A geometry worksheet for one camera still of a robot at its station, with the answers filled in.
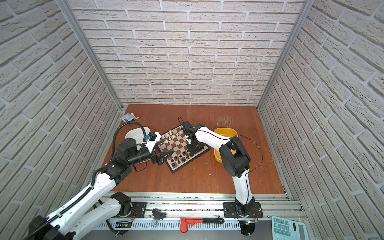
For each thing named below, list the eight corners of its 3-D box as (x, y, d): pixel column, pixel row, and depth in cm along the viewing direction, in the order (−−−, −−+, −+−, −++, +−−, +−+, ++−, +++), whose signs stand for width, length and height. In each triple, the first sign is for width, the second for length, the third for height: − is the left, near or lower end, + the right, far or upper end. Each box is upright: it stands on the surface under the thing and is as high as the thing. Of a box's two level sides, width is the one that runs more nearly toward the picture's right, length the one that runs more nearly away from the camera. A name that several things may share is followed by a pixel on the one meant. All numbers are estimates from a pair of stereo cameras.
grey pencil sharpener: (123, 122, 112) (121, 117, 108) (131, 115, 116) (129, 111, 112) (131, 126, 109) (128, 121, 105) (138, 119, 114) (136, 115, 110)
